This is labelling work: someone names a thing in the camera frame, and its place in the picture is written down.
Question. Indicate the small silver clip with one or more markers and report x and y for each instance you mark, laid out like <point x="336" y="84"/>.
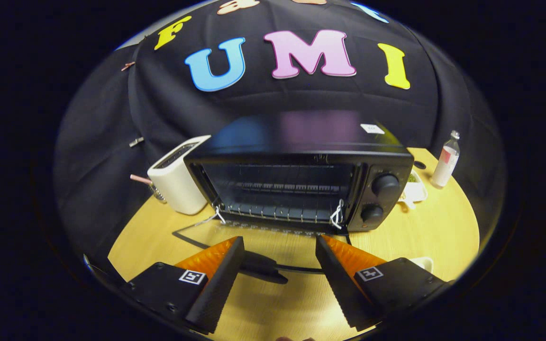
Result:
<point x="136" y="141"/>

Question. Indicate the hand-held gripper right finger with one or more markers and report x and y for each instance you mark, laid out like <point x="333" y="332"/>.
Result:
<point x="337" y="279"/>

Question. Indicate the white divided bean dish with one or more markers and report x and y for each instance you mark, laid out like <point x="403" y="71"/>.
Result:
<point x="415" y="192"/>

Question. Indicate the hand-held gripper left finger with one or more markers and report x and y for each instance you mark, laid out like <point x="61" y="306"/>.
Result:
<point x="221" y="284"/>

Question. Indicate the small pink clip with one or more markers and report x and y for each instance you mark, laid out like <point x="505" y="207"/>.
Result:
<point x="128" y="65"/>

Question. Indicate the white slot toaster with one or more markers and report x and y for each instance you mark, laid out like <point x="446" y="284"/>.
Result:
<point x="178" y="184"/>

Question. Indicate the clear bottle red label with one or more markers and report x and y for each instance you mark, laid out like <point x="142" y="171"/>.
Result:
<point x="445" y="166"/>

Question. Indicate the black toaster oven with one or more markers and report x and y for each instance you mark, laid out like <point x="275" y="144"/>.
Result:
<point x="301" y="137"/>

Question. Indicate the cream rectangular tray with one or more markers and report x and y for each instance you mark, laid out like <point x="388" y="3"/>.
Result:
<point x="423" y="263"/>

